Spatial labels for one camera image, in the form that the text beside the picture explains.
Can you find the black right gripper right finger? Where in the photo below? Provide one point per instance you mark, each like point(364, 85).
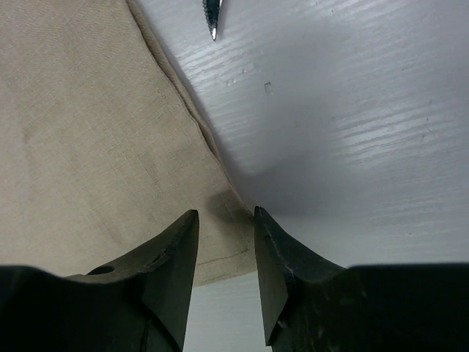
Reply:
point(311, 304)

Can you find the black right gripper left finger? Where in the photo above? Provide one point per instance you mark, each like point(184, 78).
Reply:
point(137, 302)

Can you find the beige cloth napkin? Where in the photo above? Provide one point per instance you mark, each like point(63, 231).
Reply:
point(102, 147)

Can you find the pink handled knife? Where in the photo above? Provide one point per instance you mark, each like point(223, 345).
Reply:
point(212, 11)

